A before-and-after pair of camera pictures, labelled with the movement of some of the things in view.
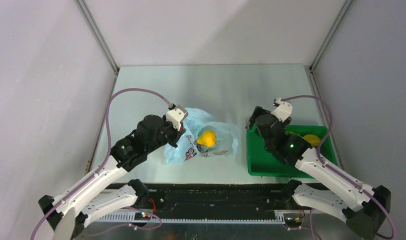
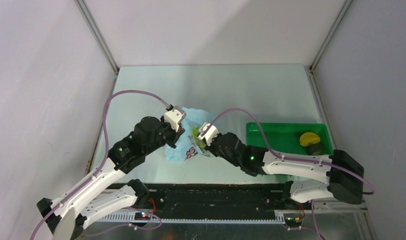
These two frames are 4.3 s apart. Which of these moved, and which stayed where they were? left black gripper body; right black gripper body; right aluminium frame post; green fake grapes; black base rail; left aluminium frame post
Moved: right black gripper body; green fake grapes
Stayed: black base rail; left black gripper body; left aluminium frame post; right aluminium frame post
